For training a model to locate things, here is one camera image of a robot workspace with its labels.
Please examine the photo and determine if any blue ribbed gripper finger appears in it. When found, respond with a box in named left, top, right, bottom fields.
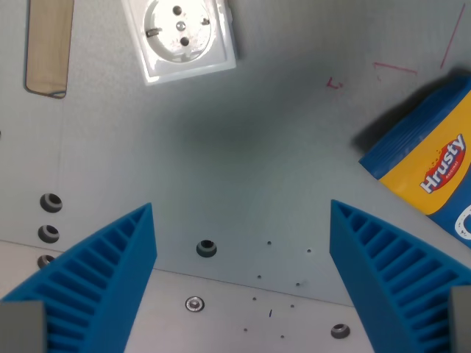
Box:
left=0, top=202, right=158, bottom=353
left=329, top=199, right=471, bottom=353

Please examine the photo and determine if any silver hex screw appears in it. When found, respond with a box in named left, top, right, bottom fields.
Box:
left=185, top=296, right=206, bottom=313

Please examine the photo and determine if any blue yellow Hrusty box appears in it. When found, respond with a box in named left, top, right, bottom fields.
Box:
left=358, top=74, right=471, bottom=252

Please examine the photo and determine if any light wooden board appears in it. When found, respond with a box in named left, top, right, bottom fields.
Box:
left=24, top=0, right=75, bottom=100

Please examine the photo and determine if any white electrical wall socket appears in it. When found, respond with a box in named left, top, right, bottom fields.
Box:
left=120, top=0, right=238, bottom=86

